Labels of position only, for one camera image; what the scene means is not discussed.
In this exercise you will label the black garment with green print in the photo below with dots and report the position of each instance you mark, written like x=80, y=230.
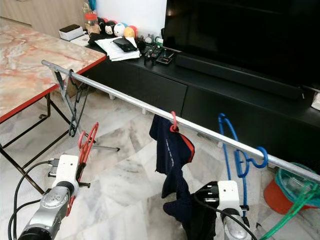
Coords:
x=195, y=222

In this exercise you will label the red plastic clothes hanger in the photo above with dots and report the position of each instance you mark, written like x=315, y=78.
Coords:
x=87, y=142
x=174, y=122

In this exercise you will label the blue plastic clothes hanger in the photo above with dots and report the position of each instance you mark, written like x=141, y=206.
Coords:
x=244, y=172

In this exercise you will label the green plastic clothes hanger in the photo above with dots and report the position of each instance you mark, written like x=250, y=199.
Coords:
x=287, y=217

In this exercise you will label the navy blue shirt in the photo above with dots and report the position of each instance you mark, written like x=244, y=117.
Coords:
x=170, y=160

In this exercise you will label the orange bin with teal bag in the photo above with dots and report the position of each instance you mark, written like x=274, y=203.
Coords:
x=277, y=197

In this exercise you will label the black television console cabinet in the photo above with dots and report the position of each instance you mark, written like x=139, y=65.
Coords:
x=220, y=112

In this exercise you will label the black soundbar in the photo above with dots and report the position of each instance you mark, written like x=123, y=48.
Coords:
x=235, y=75

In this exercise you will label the silver metal clothes rack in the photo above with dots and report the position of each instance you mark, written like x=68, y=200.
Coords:
x=130, y=100

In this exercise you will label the black desk organiser tray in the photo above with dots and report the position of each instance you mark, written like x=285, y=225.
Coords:
x=165, y=58

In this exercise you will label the white pink tissue box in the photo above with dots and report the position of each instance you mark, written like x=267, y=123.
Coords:
x=316, y=100

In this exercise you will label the black flat screen television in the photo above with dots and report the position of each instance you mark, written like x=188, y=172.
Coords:
x=245, y=35

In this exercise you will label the white paper stack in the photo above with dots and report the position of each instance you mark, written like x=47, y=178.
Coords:
x=112, y=55

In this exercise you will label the black wallet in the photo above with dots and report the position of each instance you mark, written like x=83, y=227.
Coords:
x=124, y=44

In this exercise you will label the orange yellow round plush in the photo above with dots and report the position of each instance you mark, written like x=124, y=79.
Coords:
x=131, y=32

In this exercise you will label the white blue round plush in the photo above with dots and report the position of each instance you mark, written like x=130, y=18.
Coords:
x=120, y=30

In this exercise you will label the black mickey face plush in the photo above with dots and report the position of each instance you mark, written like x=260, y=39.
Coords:
x=110, y=28

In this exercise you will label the black red round plush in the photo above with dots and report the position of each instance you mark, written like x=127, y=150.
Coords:
x=101, y=26

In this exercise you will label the clear jar with red lid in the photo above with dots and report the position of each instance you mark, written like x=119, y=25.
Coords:
x=91, y=20

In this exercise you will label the white box with black lid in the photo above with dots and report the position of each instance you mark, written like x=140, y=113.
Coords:
x=71, y=33

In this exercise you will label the beige wooden cabinet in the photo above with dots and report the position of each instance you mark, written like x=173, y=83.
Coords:
x=40, y=12

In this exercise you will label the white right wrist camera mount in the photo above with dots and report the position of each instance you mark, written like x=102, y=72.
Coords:
x=228, y=194

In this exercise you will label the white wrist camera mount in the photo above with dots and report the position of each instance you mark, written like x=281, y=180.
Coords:
x=228, y=194
x=67, y=170

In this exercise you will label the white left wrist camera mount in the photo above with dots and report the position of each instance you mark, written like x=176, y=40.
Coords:
x=67, y=170

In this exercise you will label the marble top table, dark frame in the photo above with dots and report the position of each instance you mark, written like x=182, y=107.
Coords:
x=35, y=65

